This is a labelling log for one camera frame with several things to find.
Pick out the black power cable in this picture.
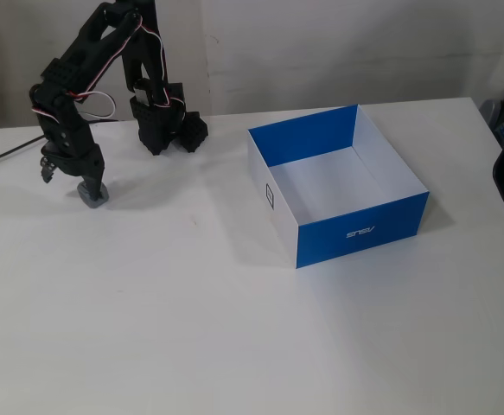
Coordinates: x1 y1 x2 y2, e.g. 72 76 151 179
0 133 46 172

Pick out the gray object with blue label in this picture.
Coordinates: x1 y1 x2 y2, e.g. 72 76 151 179
479 98 504 146

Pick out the blue and white cardboard box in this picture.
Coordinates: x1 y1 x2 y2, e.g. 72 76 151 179
246 103 430 270

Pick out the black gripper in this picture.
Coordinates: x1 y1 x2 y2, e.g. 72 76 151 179
38 100 105 201

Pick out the gray hollow block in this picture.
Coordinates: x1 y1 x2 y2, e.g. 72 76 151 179
76 181 111 210

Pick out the white and red servo wire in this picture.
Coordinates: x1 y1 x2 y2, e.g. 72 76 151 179
33 23 170 123

